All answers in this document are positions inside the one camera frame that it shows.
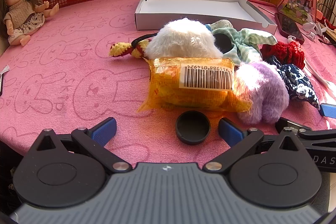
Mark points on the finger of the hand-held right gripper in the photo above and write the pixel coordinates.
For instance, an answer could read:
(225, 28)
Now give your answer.
(319, 134)
(329, 110)

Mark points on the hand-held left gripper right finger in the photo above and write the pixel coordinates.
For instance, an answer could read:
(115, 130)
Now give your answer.
(229, 132)

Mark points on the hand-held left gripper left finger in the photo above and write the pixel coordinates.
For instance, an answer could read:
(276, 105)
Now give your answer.
(105, 130)

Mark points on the black round lid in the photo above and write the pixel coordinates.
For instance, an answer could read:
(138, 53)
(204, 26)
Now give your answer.
(193, 128)

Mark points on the blue floral pouch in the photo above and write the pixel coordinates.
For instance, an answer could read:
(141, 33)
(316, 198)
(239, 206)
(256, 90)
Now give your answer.
(296, 82)

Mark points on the purple fluffy plush toy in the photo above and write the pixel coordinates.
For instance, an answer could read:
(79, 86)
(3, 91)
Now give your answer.
(262, 90)

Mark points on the red crochet pouch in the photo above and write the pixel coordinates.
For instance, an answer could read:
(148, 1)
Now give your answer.
(286, 52)

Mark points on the yellow snack packet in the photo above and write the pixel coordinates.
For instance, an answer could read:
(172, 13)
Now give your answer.
(165, 87)

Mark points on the yellow crochet toy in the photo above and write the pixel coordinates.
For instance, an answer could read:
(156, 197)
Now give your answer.
(120, 49)

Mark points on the green checkered cloth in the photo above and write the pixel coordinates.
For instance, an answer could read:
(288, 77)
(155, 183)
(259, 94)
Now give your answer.
(246, 41)

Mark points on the white fluffy plush toy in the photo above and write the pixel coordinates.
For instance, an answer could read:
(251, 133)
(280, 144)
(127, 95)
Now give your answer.
(183, 40)

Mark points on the pink rabbit print towel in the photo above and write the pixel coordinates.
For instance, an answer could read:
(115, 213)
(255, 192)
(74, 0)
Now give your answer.
(65, 77)

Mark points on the white paper origami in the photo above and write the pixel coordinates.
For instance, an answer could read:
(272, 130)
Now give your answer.
(311, 25)

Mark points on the phone in red case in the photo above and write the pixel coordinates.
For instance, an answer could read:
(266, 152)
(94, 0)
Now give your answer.
(288, 27)

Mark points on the white paper scrap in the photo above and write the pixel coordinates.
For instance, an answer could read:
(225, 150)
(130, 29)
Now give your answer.
(4, 69)

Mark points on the metal straw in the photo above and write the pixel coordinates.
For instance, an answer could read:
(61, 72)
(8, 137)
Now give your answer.
(266, 9)

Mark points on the brown-haired baby doll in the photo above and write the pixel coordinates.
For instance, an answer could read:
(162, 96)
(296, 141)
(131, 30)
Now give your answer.
(21, 13)

